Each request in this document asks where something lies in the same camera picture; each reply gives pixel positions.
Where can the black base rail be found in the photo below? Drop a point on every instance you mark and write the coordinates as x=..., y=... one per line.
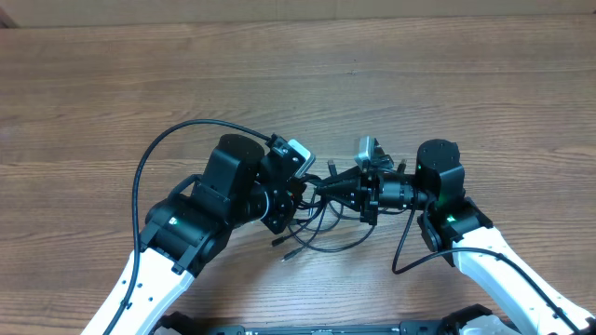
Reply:
x=475, y=319

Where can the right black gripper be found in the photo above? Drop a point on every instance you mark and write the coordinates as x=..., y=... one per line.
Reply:
x=362, y=190

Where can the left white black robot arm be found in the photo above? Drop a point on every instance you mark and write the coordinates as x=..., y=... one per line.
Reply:
x=243, y=181

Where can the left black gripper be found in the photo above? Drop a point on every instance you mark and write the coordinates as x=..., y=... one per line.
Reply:
x=285, y=200

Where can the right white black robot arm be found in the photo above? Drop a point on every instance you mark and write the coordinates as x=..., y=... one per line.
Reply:
x=455, y=229

